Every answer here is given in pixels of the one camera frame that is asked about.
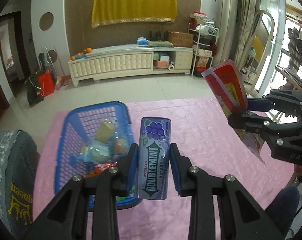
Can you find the red and yellow snack bag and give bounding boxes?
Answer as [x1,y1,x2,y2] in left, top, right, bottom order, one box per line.
[201,60,265,162]

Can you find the red snack packet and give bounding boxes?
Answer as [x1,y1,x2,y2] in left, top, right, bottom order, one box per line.
[86,162,116,178]

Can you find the oranges on cabinet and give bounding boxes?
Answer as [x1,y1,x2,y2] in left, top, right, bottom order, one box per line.
[71,48,93,61]

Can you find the cream TV cabinet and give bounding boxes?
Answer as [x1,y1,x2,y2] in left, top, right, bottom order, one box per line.
[68,44,193,87]

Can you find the yellow cloth wall cover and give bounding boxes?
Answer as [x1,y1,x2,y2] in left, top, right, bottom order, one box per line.
[91,0,178,28]

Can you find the blue tissue pack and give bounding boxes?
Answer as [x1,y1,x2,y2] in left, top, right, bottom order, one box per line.
[137,37,149,47]

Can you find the blue Doublemint gum pack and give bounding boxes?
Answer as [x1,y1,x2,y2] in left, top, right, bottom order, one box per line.
[137,116,171,200]

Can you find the red bag on floor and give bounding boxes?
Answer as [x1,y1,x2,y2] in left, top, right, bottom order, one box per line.
[38,70,55,97]

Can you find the pink quilted mat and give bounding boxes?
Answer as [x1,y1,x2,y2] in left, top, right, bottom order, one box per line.
[31,96,296,240]

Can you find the blue plastic basket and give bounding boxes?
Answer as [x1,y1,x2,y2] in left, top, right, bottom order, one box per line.
[54,101,143,212]

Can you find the cracker pack with green seal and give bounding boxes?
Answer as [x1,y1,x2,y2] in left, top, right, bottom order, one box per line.
[76,140,112,164]

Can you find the orange-yellow snack pouch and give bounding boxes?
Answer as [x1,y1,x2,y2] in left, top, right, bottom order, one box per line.
[95,120,115,144]

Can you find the brown cardboard box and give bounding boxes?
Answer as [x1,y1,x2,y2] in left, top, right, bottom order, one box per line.
[168,31,194,48]

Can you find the white metal shelf rack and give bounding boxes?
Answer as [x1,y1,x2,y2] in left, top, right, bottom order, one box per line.
[188,18,219,76]

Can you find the silver standing air conditioner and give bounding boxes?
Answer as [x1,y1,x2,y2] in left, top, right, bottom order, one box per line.
[213,0,238,66]

